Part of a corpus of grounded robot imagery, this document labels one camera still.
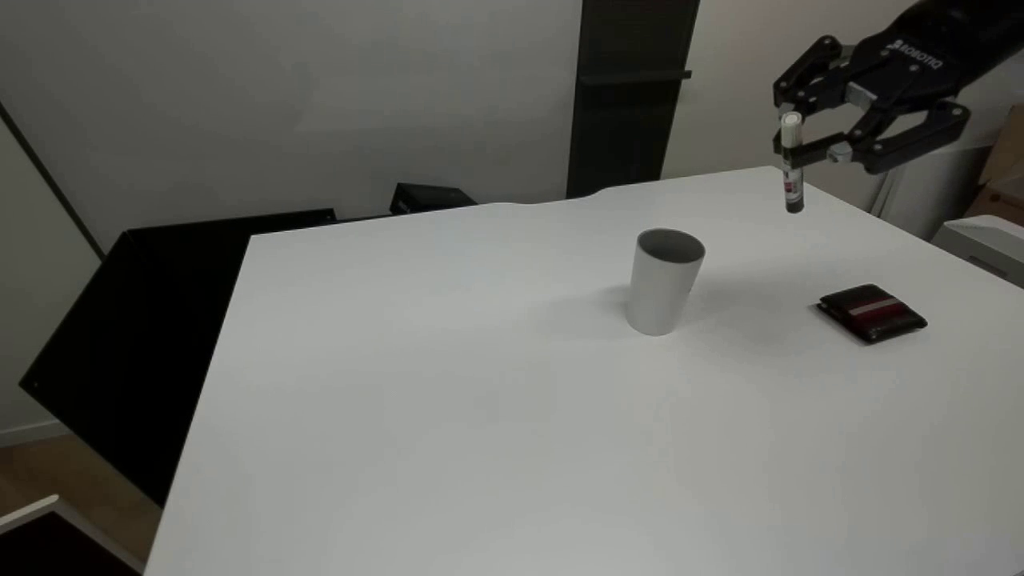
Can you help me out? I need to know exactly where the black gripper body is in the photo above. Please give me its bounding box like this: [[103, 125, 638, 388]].
[[849, 0, 1024, 117]]

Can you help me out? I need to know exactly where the black and white marker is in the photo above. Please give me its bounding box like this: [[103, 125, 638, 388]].
[[775, 105, 809, 219]]

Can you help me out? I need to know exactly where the white mug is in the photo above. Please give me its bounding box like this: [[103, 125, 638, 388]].
[[620, 223, 709, 339]]

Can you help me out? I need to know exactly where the white bin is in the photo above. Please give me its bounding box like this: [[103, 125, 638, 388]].
[[869, 142, 991, 239]]

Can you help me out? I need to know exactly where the cardboard box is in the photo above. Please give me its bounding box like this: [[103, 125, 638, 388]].
[[968, 99, 1024, 227]]

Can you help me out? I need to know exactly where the white box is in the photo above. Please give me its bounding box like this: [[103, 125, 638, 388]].
[[933, 212, 1024, 292]]

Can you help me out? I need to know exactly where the black eraser with red stripe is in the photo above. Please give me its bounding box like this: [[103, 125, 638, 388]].
[[814, 283, 933, 345]]

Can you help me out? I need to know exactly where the black chair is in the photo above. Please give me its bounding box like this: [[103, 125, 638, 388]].
[[389, 179, 480, 219]]

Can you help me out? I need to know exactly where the white-edged dark board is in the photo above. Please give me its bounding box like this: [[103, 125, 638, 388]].
[[0, 494, 143, 576]]

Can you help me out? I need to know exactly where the black wall column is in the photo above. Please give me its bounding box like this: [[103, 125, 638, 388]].
[[564, 0, 705, 201]]

